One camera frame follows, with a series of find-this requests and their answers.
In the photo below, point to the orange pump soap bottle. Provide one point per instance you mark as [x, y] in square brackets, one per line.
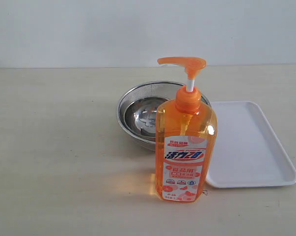
[186, 130]

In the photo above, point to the small stainless steel bowl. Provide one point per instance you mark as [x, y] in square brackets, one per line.
[140, 116]

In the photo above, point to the steel mesh colander basket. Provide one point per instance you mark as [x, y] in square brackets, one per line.
[165, 89]

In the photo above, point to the white rectangular plastic tray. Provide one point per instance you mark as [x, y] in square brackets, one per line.
[247, 152]

